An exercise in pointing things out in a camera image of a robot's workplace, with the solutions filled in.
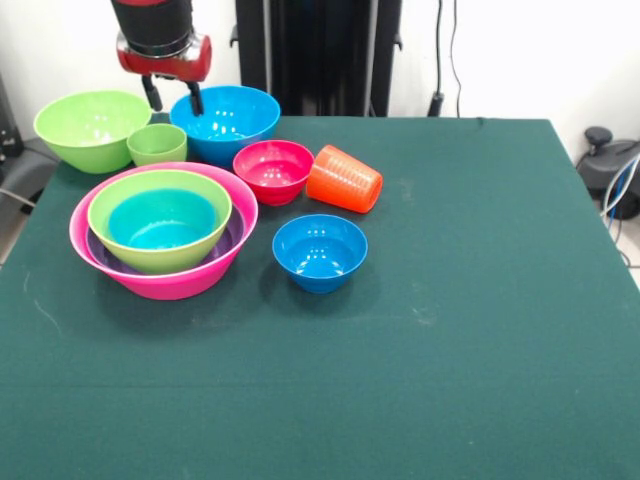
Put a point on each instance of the orange cup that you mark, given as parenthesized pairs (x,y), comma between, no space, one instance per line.
(345,180)

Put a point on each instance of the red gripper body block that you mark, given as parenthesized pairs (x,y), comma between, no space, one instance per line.
(165,67)

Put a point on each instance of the black stand base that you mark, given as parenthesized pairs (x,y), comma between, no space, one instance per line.
(25,165)
(607,165)

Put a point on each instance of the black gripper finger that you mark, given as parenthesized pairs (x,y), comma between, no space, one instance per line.
(152,94)
(195,100)

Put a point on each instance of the purple shallow bowl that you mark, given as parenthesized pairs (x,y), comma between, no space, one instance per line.
(231,240)

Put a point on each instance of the blue large bowl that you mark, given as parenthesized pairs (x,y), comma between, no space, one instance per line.
(230,120)

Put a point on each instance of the lime green small cup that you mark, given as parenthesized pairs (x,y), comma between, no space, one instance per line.
(156,145)

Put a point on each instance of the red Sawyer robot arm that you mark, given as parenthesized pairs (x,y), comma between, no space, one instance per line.
(155,25)

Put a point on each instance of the turquoise bowl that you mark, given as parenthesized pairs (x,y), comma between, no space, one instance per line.
(160,222)

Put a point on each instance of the pink large bowl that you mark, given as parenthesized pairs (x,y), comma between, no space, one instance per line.
(170,289)

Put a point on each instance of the dark blue small bowl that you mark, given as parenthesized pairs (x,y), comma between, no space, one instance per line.
(319,255)

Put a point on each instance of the dark green table cloth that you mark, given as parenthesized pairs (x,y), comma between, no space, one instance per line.
(320,375)

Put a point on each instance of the red small bowl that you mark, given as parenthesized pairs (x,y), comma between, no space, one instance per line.
(273,172)

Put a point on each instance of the lime green large bowl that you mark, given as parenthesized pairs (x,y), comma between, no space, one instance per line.
(90,132)
(160,260)

